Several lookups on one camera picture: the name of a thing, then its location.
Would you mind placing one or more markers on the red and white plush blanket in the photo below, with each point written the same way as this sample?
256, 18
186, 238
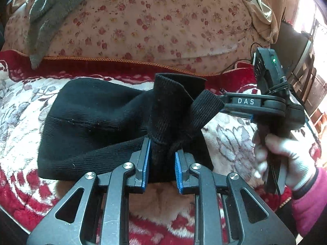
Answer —
23, 107

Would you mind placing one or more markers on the black knit pants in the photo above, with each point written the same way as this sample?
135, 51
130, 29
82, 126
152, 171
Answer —
89, 122

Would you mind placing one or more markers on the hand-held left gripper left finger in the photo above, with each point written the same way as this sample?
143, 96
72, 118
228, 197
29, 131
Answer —
147, 166

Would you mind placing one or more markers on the gold satin cloth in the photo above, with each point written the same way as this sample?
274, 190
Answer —
16, 7
265, 10

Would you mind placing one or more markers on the person's right hand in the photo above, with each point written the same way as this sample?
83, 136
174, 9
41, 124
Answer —
296, 163

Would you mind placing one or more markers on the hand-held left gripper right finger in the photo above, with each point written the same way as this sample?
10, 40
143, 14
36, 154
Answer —
178, 173

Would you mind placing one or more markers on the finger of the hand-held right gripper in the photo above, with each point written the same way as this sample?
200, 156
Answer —
245, 112
242, 101

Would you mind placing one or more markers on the person's right forearm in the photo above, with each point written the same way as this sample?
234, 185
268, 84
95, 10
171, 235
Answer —
311, 204

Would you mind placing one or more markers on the grey towel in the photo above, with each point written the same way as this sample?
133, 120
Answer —
48, 12

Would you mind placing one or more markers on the floral pink pillow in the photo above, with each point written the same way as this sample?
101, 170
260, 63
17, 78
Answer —
153, 25

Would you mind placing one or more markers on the dark wooden furniture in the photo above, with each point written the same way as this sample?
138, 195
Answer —
315, 86

